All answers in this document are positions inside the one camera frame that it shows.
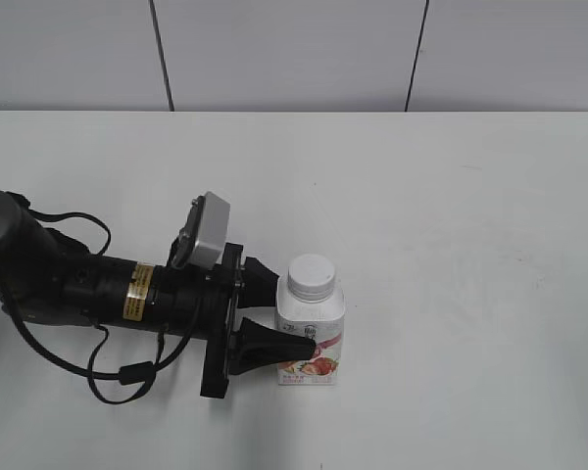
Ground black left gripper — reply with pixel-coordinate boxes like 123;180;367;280
153;243;317;399

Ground white strawberry yogurt bottle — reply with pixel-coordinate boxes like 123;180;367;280
274;271;346;386

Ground white ribbed bottle cap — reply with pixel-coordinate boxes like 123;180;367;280
286;254;336;303

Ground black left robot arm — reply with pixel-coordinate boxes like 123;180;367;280
0;190;309;399

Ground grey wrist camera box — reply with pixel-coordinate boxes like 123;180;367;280
171;191;230;269

